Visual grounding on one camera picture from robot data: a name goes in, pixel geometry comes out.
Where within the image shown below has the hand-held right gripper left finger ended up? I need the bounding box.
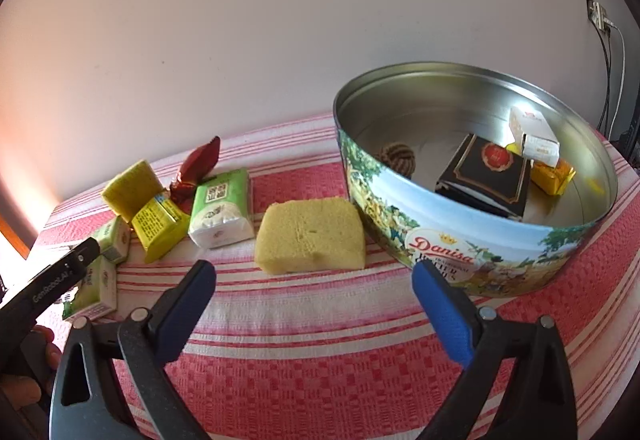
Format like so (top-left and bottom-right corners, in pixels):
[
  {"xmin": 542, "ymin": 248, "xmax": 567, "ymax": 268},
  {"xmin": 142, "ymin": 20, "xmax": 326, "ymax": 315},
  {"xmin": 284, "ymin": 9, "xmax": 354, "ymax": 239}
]
[{"xmin": 50, "ymin": 260, "xmax": 218, "ymax": 440}]

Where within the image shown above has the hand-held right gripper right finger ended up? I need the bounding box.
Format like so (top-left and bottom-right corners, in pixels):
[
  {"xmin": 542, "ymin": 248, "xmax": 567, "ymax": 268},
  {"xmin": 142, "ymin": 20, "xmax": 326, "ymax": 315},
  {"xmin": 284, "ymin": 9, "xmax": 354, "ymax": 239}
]
[{"xmin": 411, "ymin": 262, "xmax": 576, "ymax": 440}]

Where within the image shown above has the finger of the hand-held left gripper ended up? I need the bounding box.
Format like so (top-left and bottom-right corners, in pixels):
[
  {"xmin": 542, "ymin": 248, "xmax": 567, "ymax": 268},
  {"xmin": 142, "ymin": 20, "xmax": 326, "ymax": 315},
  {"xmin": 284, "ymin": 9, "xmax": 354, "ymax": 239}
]
[{"xmin": 52, "ymin": 238, "xmax": 102, "ymax": 277}]

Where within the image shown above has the small green white box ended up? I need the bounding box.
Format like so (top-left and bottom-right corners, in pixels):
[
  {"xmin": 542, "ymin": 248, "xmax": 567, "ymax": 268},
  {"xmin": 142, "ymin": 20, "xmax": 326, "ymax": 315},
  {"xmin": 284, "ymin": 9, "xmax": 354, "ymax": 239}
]
[
  {"xmin": 62, "ymin": 255, "xmax": 118, "ymax": 321},
  {"xmin": 90, "ymin": 216, "xmax": 132, "ymax": 265}
]

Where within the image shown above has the yellow printed snack packet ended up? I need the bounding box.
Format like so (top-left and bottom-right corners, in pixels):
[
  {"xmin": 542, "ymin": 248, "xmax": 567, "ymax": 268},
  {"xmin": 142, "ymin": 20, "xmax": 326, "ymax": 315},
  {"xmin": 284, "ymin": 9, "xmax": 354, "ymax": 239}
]
[{"xmin": 131, "ymin": 194, "xmax": 192, "ymax": 265}]

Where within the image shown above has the yellow green scouring sponge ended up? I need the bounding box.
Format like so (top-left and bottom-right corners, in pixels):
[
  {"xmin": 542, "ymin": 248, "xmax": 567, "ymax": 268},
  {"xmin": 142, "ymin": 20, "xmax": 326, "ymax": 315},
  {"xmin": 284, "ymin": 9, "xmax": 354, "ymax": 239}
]
[{"xmin": 101, "ymin": 160, "xmax": 166, "ymax": 223}]

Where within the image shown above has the green white tissue packet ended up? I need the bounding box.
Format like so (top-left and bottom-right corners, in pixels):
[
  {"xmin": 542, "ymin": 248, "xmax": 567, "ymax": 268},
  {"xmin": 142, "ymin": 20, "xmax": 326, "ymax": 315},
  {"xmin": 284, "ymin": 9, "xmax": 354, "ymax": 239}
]
[{"xmin": 188, "ymin": 168, "xmax": 256, "ymax": 249}]

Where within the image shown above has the round printed cookie tin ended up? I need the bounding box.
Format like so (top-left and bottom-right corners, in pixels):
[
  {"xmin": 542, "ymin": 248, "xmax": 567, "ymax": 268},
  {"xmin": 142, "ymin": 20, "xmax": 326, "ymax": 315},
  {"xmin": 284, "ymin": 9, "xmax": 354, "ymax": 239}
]
[{"xmin": 332, "ymin": 62, "xmax": 618, "ymax": 298}]

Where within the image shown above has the large pale yellow sponge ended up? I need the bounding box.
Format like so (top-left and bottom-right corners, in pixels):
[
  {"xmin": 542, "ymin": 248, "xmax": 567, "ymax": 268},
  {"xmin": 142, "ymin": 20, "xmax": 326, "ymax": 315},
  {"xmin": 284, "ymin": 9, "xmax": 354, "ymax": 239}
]
[{"xmin": 254, "ymin": 198, "xmax": 366, "ymax": 275}]

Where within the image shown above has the red foil candy wrapper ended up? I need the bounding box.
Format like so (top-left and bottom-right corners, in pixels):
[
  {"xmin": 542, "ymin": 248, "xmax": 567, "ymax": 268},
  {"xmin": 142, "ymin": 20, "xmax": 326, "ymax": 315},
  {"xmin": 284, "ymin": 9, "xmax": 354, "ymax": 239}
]
[{"xmin": 169, "ymin": 136, "xmax": 222, "ymax": 204}]

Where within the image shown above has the person's left hand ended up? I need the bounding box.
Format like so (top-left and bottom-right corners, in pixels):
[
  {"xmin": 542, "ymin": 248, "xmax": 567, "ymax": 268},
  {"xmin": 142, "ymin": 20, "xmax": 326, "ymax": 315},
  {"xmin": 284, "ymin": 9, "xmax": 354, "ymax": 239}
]
[{"xmin": 0, "ymin": 326, "xmax": 63, "ymax": 413}]

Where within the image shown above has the wooden door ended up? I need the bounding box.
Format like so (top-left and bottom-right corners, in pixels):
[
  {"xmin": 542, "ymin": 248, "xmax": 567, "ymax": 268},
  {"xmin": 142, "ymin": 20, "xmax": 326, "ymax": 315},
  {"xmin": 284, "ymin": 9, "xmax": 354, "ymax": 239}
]
[{"xmin": 0, "ymin": 212, "xmax": 37, "ymax": 261}]

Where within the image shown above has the red white striped cloth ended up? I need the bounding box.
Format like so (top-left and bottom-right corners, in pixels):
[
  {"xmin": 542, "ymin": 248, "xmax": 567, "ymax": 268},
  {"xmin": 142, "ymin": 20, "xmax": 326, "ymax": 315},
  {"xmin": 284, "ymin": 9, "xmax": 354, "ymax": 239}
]
[{"xmin": 30, "ymin": 112, "xmax": 640, "ymax": 440}]

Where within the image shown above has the black box with red emblem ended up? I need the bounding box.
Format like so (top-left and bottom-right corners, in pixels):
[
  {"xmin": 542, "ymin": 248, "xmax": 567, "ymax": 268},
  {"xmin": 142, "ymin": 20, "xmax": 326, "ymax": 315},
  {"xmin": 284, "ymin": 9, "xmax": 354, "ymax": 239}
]
[{"xmin": 435, "ymin": 134, "xmax": 532, "ymax": 222}]

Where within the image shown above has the brown woven ball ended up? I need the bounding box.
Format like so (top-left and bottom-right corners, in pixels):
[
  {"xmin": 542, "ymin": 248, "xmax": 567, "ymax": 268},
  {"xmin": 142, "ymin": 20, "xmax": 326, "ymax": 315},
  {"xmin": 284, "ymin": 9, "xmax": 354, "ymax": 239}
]
[{"xmin": 376, "ymin": 142, "xmax": 417, "ymax": 179}]

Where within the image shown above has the yellow wrapped candy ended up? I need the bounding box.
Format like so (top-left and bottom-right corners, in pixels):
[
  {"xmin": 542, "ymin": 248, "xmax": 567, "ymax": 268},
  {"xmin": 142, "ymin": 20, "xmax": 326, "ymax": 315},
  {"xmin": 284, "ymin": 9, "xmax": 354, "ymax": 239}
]
[{"xmin": 530, "ymin": 159, "xmax": 577, "ymax": 197}]

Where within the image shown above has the white cardboard box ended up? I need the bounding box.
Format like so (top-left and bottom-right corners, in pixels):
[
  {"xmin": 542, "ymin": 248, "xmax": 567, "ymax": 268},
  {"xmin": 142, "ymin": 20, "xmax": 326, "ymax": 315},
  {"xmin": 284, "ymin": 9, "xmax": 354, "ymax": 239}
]
[{"xmin": 509, "ymin": 106, "xmax": 561, "ymax": 168}]

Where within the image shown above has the black cable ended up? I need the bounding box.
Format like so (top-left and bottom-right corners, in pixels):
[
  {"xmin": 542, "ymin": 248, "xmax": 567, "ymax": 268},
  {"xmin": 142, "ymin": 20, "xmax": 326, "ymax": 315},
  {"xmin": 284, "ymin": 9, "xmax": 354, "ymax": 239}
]
[{"xmin": 596, "ymin": 27, "xmax": 614, "ymax": 131}]

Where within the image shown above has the white cable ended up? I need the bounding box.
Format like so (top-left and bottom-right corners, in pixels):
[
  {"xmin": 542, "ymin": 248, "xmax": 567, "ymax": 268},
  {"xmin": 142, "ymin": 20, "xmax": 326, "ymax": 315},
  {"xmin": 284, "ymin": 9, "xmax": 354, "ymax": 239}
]
[{"xmin": 606, "ymin": 21, "xmax": 629, "ymax": 133}]

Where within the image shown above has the wall socket with plugs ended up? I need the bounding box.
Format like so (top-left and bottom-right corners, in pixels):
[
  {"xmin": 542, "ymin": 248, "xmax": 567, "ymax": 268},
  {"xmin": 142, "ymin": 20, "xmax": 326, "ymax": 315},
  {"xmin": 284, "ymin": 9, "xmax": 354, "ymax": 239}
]
[{"xmin": 586, "ymin": 0, "xmax": 613, "ymax": 33}]

